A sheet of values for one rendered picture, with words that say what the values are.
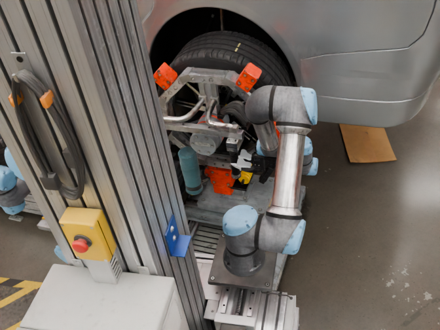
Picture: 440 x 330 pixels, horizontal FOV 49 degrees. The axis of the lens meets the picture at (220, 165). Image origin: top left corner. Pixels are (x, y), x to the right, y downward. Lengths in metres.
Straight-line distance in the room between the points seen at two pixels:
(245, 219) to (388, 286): 1.31
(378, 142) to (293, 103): 2.01
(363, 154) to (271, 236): 1.93
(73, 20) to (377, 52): 1.58
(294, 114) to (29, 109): 0.84
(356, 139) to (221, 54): 1.61
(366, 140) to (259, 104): 2.02
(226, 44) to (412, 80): 0.83
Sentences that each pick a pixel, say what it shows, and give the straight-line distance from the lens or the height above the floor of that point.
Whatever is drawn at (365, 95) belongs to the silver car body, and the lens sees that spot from 2.31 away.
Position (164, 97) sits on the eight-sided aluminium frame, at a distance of 2.30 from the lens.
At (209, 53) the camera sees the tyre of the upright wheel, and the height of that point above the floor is 1.18.
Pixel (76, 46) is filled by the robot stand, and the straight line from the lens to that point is 0.85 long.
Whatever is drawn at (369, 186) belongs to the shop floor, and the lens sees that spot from 3.18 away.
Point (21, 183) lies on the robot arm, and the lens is 1.79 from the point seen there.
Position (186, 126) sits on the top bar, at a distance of 2.09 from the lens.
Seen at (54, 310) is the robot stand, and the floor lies 1.23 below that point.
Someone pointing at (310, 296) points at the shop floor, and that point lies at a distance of 2.64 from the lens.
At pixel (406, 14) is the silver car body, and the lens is 2.12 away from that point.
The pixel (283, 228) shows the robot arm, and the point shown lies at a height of 1.04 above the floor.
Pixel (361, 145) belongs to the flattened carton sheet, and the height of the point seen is 0.01.
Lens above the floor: 2.22
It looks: 41 degrees down
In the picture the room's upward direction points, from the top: 8 degrees counter-clockwise
